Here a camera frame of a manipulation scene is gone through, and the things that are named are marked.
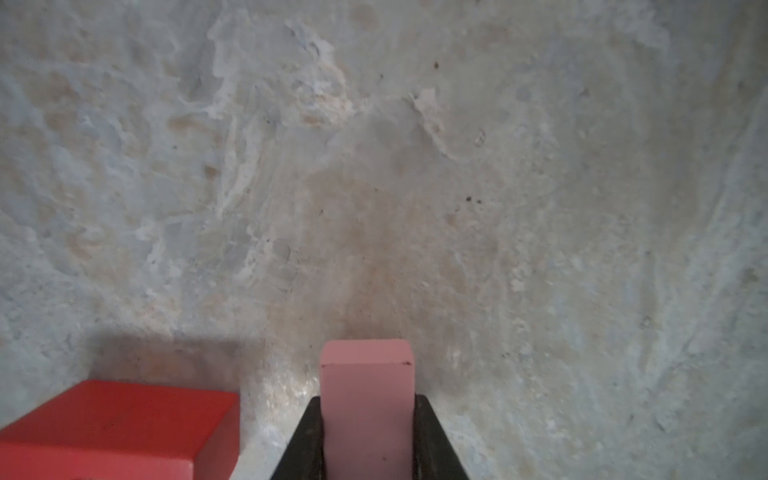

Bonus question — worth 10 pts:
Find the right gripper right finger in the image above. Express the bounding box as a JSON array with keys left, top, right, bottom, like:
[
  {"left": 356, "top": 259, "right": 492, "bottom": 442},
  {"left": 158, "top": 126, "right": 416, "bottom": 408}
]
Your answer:
[{"left": 412, "top": 394, "right": 469, "bottom": 480}]

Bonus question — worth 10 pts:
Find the red arch block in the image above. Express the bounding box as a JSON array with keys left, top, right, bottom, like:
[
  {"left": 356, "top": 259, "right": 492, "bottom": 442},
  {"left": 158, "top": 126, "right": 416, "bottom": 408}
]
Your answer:
[{"left": 1, "top": 380, "right": 240, "bottom": 479}]

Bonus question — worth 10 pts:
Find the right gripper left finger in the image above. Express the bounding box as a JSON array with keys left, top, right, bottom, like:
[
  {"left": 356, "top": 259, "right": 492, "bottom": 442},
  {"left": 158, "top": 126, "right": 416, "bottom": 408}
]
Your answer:
[{"left": 271, "top": 396, "right": 326, "bottom": 480}]

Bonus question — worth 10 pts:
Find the pink rectangular block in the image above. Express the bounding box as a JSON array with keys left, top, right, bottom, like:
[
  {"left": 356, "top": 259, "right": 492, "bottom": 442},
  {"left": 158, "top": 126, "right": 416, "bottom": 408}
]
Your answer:
[{"left": 320, "top": 339, "right": 415, "bottom": 479}]

